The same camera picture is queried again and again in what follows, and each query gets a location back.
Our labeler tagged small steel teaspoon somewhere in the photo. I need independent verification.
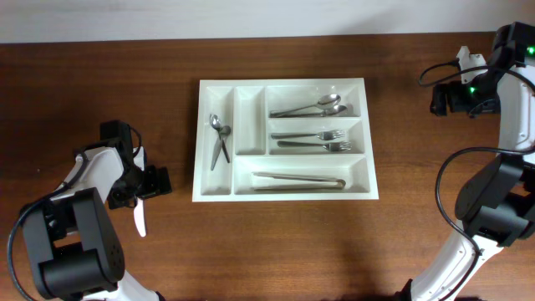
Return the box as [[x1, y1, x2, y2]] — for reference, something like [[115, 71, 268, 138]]
[[210, 114, 230, 162], [211, 125, 231, 171]]

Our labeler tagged steel fork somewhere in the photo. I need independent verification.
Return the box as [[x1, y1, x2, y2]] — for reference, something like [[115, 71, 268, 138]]
[[270, 130, 346, 140], [277, 140, 352, 152]]

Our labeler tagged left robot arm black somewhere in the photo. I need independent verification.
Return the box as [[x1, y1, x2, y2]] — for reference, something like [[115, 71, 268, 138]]
[[7, 120, 172, 301]]

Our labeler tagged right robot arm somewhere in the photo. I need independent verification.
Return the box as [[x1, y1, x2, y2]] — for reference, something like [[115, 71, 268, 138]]
[[394, 22, 534, 300]]

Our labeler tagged steel spoon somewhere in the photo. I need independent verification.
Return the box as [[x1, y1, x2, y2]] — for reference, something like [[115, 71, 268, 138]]
[[269, 94, 342, 118], [282, 105, 348, 118]]

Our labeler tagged white plastic cutlery tray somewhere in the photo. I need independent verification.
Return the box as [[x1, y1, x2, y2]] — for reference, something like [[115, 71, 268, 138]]
[[192, 78, 379, 202]]

